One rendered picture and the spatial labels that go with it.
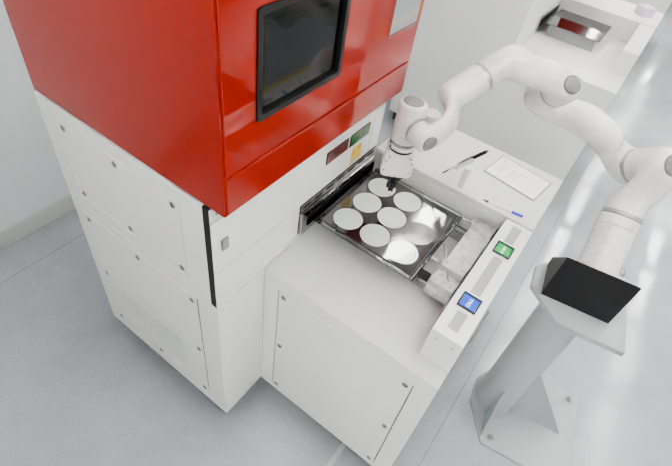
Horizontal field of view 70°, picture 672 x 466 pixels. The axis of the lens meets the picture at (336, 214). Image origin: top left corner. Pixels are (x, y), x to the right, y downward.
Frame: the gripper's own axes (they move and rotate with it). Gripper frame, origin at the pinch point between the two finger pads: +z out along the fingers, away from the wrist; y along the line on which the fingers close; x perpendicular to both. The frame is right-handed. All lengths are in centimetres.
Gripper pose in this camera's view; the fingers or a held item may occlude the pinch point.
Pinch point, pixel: (391, 184)
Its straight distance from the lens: 161.1
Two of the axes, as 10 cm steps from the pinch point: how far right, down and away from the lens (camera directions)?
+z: -1.3, 7.1, 6.9
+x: 0.6, -6.9, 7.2
